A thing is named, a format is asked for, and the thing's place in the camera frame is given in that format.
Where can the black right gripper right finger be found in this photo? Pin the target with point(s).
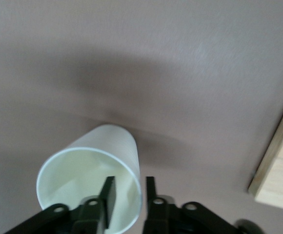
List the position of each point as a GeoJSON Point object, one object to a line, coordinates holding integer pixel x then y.
{"type": "Point", "coordinates": [161, 217]}

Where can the white plastic cup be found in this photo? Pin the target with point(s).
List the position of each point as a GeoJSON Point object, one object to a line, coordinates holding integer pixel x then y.
{"type": "Point", "coordinates": [83, 170]}

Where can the brown table cover mat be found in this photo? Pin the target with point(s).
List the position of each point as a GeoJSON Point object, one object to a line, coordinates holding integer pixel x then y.
{"type": "Point", "coordinates": [131, 61]}

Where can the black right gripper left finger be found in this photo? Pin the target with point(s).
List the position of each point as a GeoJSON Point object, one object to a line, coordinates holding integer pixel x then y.
{"type": "Point", "coordinates": [92, 214]}

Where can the wooden cutting board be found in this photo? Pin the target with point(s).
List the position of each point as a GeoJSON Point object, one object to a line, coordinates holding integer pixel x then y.
{"type": "Point", "coordinates": [280, 175]}

